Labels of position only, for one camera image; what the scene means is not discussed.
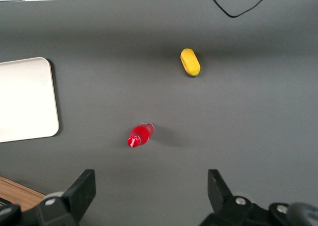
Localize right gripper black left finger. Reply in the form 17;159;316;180
36;169;96;226

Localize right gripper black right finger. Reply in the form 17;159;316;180
200;169;271;226

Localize cream rectangular tray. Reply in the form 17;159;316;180
0;57;60;144

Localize brown wooden board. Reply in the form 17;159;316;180
0;175;47;212

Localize red plastic soda bottle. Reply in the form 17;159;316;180
127;122;155;149

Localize yellow oblong toy fruit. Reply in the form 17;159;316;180
180;48;201;77

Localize long black looping cable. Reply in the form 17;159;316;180
204;0;304;19

